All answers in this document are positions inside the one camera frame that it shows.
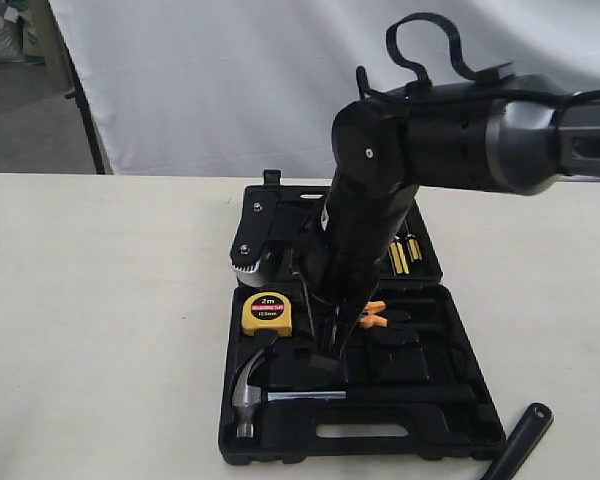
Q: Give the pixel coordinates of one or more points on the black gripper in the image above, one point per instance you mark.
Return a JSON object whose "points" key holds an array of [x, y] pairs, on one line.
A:
{"points": [[339, 259]]}

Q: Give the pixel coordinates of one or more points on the claw hammer black grip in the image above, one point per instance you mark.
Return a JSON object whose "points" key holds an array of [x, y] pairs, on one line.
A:
{"points": [[246, 398]]}

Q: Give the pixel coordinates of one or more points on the black adjustable wrench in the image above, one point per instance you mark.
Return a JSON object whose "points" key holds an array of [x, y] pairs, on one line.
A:
{"points": [[527, 433]]}

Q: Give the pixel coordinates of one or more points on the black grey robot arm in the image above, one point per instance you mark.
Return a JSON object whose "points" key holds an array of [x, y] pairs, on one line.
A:
{"points": [[518, 136]]}

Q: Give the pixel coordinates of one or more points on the black plastic tool case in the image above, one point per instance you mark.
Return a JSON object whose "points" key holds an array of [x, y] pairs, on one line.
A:
{"points": [[424, 344]]}

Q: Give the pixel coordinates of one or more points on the yellow tape measure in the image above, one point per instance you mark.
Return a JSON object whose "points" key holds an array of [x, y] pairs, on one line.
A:
{"points": [[267, 311]]}

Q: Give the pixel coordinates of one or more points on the white backdrop cloth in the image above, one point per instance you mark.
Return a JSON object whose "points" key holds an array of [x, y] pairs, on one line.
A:
{"points": [[230, 88]]}

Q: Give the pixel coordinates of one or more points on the black backdrop stand pole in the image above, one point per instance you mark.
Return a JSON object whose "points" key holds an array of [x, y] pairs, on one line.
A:
{"points": [[76, 93]]}

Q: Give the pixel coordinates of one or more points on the white sack in background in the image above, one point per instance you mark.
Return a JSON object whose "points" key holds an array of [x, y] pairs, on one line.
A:
{"points": [[11, 30]]}

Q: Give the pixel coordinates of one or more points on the orange handled pliers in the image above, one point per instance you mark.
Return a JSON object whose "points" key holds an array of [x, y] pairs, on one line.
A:
{"points": [[371, 315]]}

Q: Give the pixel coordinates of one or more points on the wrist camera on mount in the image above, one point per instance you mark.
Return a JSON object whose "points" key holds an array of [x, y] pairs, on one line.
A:
{"points": [[272, 221]]}

